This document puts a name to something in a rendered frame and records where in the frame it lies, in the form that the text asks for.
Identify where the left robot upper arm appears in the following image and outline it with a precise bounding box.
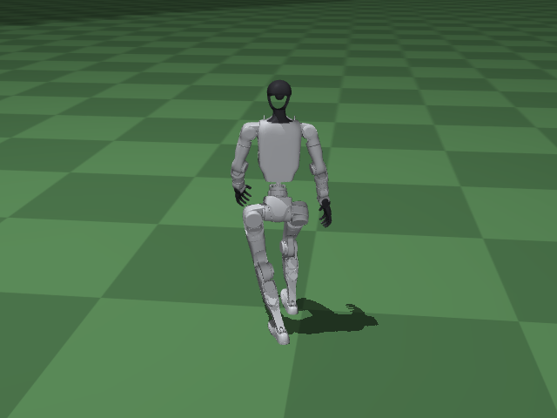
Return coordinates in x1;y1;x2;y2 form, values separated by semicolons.
232;122;259;173

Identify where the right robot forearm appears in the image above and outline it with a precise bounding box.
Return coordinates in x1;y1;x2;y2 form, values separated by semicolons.
314;162;330;205

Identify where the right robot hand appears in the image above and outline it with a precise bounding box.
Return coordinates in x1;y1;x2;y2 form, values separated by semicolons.
319;199;332;227

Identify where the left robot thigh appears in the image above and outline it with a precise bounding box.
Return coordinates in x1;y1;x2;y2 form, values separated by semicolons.
243;203;274;282

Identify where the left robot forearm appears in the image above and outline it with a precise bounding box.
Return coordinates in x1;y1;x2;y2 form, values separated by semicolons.
231;160;246;193

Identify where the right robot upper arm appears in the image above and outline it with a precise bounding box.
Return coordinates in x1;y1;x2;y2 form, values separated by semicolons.
300;123;325;176

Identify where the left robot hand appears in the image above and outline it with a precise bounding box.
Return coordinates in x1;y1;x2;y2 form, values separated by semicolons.
234;185;252;206

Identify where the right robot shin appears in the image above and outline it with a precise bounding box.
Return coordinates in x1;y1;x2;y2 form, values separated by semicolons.
282;239;299;306

